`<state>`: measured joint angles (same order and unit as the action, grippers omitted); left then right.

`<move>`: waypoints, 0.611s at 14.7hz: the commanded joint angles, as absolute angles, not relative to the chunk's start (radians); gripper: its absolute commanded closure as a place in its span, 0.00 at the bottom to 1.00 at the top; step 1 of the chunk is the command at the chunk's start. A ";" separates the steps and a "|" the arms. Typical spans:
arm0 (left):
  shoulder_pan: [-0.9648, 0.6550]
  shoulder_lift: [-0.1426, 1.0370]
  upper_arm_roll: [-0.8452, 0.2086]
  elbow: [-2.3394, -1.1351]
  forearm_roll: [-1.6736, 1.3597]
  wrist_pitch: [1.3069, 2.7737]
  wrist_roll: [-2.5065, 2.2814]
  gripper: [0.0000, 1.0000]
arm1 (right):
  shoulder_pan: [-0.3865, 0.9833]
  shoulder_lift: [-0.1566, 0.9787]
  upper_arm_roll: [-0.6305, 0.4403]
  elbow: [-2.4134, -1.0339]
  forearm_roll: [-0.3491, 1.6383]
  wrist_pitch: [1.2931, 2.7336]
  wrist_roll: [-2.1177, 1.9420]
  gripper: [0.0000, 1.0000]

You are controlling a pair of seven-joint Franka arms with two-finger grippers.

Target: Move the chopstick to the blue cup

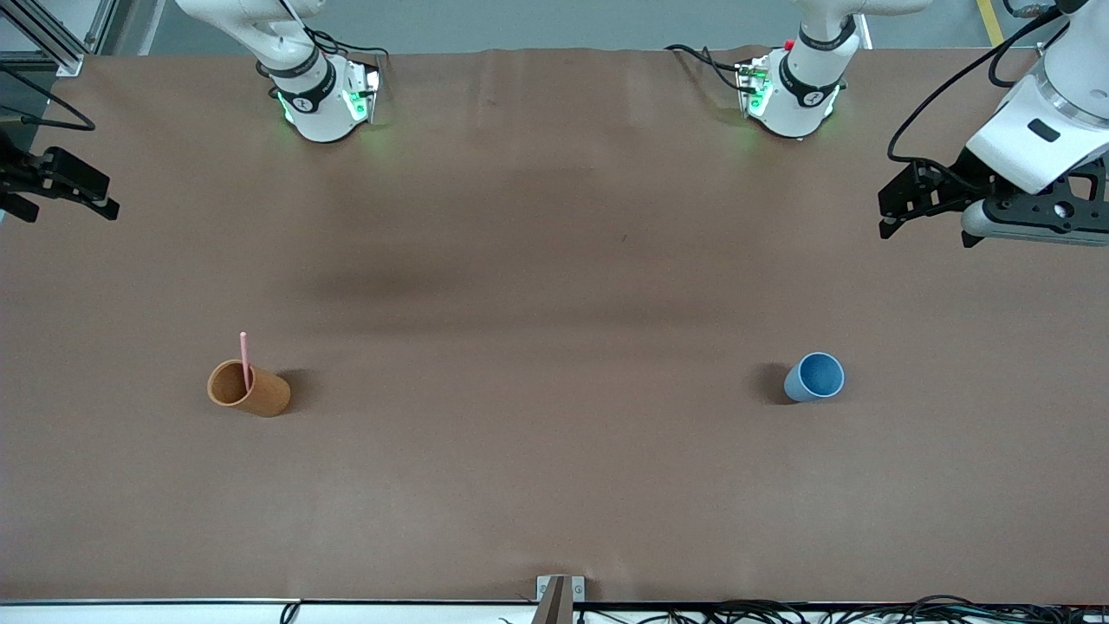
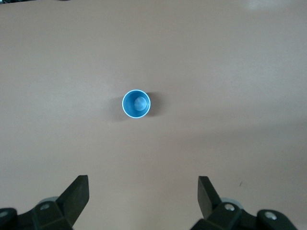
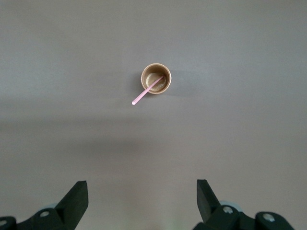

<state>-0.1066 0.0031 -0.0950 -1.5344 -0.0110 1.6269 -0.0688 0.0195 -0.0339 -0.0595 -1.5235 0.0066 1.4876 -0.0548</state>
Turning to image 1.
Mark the blue cup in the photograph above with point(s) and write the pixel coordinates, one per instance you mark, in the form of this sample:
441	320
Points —
819	374

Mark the pink straw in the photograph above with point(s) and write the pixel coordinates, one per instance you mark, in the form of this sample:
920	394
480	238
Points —
245	355

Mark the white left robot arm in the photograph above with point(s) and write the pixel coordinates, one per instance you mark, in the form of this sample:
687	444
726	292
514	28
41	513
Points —
806	82

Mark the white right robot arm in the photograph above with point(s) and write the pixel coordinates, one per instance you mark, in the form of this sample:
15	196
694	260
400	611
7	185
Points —
316	95

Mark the orange cup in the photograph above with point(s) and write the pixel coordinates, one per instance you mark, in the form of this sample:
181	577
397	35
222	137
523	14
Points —
267	394

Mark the brown table cover sheet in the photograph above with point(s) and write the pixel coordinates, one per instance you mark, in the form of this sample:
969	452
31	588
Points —
537	451

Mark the aluminium frame profile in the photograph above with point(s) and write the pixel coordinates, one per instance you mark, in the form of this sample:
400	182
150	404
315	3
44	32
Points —
52	35

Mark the white table edge rail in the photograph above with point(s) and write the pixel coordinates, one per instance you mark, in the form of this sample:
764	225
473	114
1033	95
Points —
173	612

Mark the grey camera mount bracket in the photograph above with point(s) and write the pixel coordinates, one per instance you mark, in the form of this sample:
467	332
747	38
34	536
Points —
560	598

